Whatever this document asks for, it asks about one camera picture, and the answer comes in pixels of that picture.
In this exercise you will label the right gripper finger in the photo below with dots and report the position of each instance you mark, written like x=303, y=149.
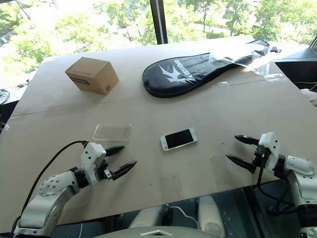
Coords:
x=247, y=139
x=241, y=161

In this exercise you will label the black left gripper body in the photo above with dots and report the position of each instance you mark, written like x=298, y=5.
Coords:
x=103, y=171

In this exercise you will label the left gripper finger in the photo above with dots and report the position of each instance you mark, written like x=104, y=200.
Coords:
x=125, y=168
x=114, y=149

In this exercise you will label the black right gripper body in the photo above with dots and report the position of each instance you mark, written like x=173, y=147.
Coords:
x=260, y=157

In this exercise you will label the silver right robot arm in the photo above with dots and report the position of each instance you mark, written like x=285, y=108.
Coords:
x=298, y=164

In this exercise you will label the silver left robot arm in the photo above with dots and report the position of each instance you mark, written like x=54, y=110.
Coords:
x=52, y=189

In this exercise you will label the clear phone case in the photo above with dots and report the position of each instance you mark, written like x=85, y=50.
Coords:
x=112, y=132

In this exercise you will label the white rounded shell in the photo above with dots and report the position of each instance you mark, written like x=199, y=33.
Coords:
x=148, y=218
x=210, y=215

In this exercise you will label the white smartphone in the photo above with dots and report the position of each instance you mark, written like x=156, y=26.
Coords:
x=178, y=139

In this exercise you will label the grey robot torso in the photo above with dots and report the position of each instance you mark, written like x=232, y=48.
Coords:
x=161, y=233

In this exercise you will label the brown cardboard box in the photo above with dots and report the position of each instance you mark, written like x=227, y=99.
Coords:
x=91, y=74

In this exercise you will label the clear plastic wrap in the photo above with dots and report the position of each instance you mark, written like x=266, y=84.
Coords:
x=245, y=58

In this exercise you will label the black racket cover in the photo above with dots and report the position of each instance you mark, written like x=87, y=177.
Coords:
x=168, y=79

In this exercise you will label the black side desk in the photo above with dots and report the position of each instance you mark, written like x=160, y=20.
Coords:
x=299, y=67

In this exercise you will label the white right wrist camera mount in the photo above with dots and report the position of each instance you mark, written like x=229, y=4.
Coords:
x=272, y=146

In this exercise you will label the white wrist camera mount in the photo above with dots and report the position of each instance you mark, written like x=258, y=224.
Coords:
x=272, y=146
x=92, y=155

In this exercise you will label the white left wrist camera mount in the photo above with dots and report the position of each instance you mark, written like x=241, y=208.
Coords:
x=92, y=155

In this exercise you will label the black window frame post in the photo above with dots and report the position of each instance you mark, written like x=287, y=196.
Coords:
x=159, y=22

